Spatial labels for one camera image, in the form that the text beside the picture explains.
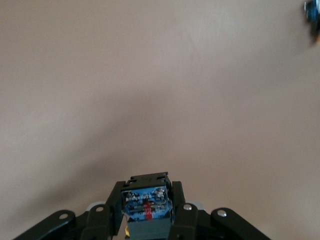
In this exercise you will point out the red push button blue block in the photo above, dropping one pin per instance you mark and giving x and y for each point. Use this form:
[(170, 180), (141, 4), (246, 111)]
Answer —
[(147, 205)]

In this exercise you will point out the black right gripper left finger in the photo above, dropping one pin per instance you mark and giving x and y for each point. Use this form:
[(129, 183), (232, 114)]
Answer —
[(100, 220)]

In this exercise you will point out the yellow push button blue block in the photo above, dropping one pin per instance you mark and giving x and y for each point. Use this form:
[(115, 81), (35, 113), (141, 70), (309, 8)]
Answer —
[(313, 15)]

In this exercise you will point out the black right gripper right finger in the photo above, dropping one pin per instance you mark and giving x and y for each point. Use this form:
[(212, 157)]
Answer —
[(185, 220)]

